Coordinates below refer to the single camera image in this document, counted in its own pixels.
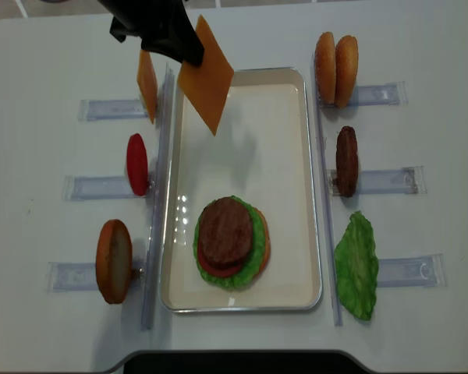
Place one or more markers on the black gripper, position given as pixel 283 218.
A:
pixel 164 28

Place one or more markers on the orange cheese slice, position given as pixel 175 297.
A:
pixel 207 86
pixel 147 83

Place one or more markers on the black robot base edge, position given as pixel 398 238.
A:
pixel 242 362

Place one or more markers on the clear holder cheese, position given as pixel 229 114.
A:
pixel 97 110

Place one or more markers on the red tomato slice standing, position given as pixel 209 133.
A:
pixel 137 165

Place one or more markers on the clear holder tomato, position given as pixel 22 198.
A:
pixel 81 188

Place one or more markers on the brown meat patty on tray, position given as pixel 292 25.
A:
pixel 225 232

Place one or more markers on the brown meat patty standing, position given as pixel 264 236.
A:
pixel 347 165

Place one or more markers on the green lettuce leaf on tray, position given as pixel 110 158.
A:
pixel 250 265

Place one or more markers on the red tomato slice on tray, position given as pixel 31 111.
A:
pixel 211 270

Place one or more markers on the green lettuce leaf standing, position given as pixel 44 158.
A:
pixel 357 267

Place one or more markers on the clear holder lettuce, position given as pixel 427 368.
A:
pixel 421 271

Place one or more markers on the white rectangular metal tray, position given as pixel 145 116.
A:
pixel 261 153

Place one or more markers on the sesame bun half outer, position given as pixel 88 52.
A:
pixel 325 67

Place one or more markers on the bun half inner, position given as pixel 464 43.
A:
pixel 346 59

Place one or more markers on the clear holder right buns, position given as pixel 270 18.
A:
pixel 386 94

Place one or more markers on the bun half standing left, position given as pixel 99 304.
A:
pixel 113 263

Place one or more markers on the bottom bun on tray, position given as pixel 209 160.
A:
pixel 267 248

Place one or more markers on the clear holder left bun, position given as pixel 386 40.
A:
pixel 64 277

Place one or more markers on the clear holder patty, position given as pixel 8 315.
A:
pixel 409 180

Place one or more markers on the clear acrylic rail left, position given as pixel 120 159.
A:
pixel 160 198

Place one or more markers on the clear acrylic rail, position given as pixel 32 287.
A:
pixel 160 198
pixel 325 197

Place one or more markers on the clear acrylic rail right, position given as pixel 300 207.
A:
pixel 325 197

